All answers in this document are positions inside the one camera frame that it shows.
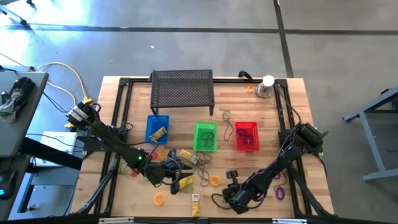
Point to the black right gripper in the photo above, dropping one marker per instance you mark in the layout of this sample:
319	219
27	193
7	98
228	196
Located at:
237	194

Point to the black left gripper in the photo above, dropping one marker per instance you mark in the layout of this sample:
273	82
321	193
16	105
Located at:
160	174

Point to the yellow spiral coil band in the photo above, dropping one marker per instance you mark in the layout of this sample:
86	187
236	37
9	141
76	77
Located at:
211	180
164	158
247	89
155	199

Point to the black rubber band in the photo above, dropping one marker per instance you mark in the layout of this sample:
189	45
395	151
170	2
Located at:
200	180
205	153
224	135
286	182
203	137

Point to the red spiral coil band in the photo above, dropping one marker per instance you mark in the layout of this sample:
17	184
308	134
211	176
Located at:
134	174
154	156

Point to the purple spiral coil band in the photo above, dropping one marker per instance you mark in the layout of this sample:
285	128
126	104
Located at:
248	140
276	193
277	177
239	133

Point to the red plastic basket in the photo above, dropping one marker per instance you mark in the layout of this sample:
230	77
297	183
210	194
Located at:
247	124

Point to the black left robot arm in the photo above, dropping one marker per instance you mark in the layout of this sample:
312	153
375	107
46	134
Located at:
105	133

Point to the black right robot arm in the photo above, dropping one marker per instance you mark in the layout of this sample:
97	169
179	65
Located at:
280	161

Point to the black desk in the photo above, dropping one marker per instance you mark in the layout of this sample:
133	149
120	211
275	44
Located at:
49	154

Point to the dark grey desk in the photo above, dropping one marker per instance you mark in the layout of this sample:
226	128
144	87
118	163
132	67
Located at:
18	133

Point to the black office chair base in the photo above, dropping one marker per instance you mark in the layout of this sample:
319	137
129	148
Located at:
23	21

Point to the green plastic basket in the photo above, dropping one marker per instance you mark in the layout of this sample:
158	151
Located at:
205	126

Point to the blue plastic basket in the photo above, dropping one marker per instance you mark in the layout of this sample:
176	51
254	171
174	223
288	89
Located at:
155	121

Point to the black perforated metal shelf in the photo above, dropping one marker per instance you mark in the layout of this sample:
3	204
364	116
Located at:
182	90

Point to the silver metal bulb stand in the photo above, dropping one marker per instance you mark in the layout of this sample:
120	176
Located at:
262	91

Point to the white light bulb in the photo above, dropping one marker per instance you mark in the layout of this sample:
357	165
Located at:
268	81

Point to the black curved tube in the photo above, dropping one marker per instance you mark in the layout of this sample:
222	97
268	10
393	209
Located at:
245	73

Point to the white box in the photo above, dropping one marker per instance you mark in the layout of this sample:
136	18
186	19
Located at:
59	140

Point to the black computer mouse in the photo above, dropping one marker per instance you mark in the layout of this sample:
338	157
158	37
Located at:
7	183

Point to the black grey work glove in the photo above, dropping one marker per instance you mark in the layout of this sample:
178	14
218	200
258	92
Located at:
18	93

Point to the silver metal bracket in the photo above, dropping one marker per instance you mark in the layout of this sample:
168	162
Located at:
289	221
115	221

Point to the black aluminium table frame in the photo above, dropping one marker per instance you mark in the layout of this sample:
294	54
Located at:
224	80

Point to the grey metal table frame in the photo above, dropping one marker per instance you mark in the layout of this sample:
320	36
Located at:
372	143

